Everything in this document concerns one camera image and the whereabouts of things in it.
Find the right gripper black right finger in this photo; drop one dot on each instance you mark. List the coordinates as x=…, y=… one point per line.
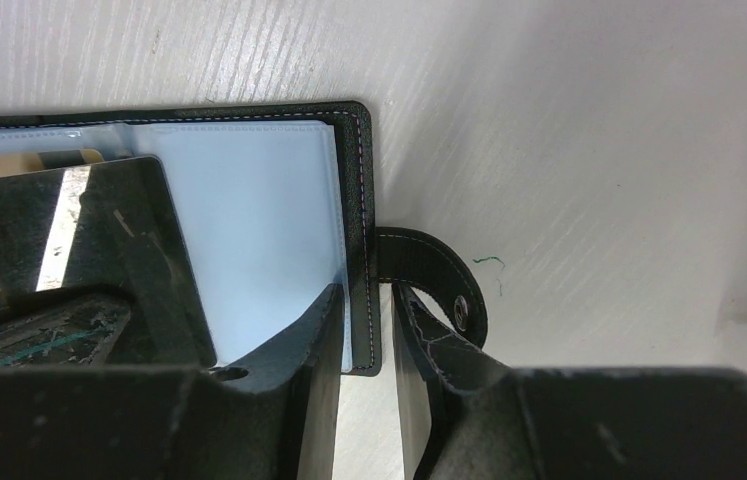
x=464, y=415

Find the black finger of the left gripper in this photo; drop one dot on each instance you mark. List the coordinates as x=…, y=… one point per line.
x=65, y=326

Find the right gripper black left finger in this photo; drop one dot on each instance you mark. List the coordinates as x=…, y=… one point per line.
x=270, y=415

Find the dark glossy credit card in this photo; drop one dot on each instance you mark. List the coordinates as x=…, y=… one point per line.
x=113, y=224

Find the gold credit card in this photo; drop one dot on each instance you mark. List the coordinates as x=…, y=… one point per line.
x=30, y=162

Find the black leather card holder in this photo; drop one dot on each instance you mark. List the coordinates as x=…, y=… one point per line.
x=275, y=202

